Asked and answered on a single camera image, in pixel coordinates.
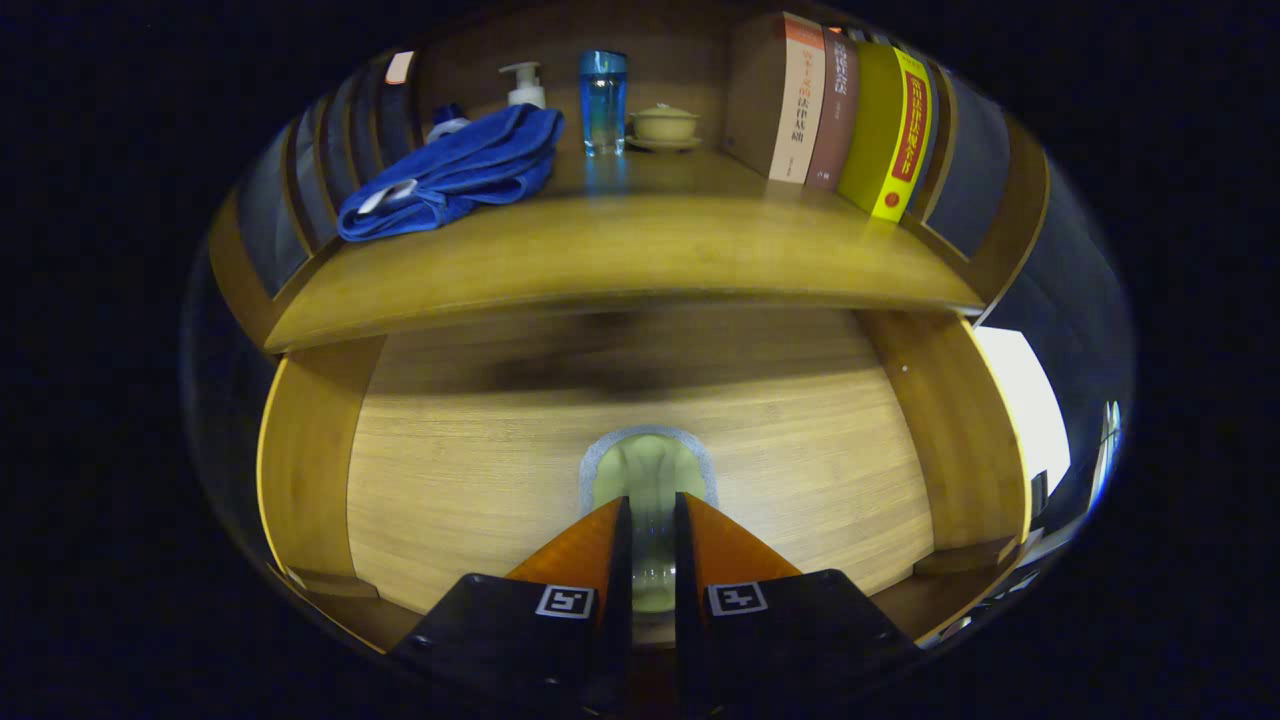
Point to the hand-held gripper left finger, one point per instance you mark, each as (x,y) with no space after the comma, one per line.
(500,630)

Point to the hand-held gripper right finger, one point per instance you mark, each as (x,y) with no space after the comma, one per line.
(800,630)

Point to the wooden drawer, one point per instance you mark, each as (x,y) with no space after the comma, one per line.
(480,480)

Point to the pale green scrubber grey base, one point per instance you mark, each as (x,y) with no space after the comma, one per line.
(650,465)

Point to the white drawer unit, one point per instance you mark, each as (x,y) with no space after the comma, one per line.
(1020,400)

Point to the wooden countertop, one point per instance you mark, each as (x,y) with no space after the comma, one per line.
(620,250)

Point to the wooden cabinet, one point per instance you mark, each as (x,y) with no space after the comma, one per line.
(690,50)

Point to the blue folded towel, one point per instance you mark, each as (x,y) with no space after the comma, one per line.
(470,165)

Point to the yellow book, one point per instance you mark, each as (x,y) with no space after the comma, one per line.
(880,130)

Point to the small white blue-capped bottle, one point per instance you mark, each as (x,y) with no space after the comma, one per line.
(447,122)

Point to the orange and white book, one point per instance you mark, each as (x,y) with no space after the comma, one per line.
(800,110)

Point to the brown book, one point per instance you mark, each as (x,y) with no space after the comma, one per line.
(835,110)

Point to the beige lidded teacup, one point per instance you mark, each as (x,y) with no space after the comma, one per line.
(663,125)

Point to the clear blue bottle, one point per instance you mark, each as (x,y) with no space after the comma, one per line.
(603,110)

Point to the white pump bottle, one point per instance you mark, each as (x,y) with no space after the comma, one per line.
(527,92)

